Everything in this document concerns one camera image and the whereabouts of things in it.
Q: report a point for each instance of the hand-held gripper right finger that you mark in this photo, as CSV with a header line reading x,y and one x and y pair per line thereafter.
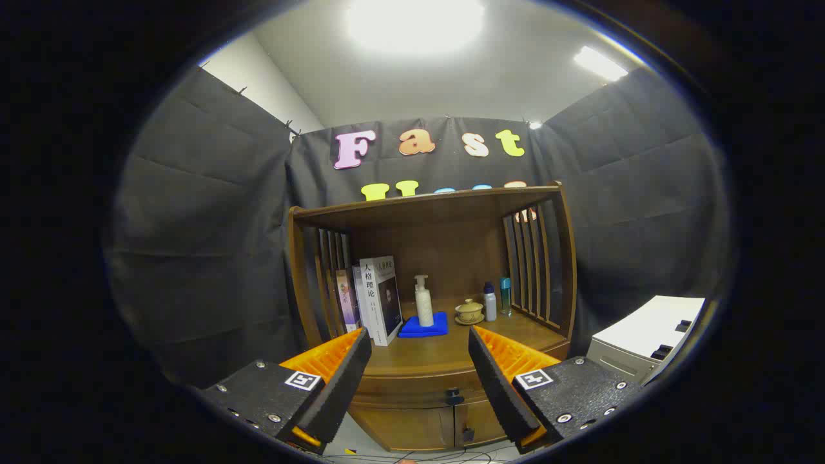
x,y
499,390

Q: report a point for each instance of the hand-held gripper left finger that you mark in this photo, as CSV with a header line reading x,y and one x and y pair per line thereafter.
x,y
341,386

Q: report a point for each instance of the brown wooden drawer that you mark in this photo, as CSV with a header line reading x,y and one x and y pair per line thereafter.
x,y
412,390

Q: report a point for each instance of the wooden cabinet door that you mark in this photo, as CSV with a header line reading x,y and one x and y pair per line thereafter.
x,y
480,422
406,428

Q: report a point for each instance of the wooden countertop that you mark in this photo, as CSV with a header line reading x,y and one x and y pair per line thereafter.
x,y
438,354

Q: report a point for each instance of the brown wooden cabinet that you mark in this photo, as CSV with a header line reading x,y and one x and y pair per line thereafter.
x,y
445,251

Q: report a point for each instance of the white plastic drawer unit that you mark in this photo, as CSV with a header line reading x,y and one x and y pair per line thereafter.
x,y
644,328

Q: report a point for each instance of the yellow lidded teacup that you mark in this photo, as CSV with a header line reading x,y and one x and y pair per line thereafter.
x,y
469,312

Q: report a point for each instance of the purple spine book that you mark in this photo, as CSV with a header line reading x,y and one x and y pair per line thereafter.
x,y
347,303

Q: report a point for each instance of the white bottle blue cap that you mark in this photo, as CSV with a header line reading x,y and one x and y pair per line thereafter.
x,y
490,306

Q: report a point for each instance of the blue folded cloth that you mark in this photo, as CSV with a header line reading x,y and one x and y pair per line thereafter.
x,y
412,330

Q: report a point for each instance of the slim teal bottle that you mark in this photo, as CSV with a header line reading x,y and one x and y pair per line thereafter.
x,y
505,296

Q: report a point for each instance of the thick white portrait book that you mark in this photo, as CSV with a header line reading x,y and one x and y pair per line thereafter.
x,y
387,303

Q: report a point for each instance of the white pump bottle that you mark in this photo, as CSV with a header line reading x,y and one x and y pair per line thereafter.
x,y
424,309

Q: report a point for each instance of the ceiling strip light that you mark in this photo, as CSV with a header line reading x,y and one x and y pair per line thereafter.
x,y
599,63

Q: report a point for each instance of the round ceiling light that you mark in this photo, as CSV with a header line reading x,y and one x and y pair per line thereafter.
x,y
416,26

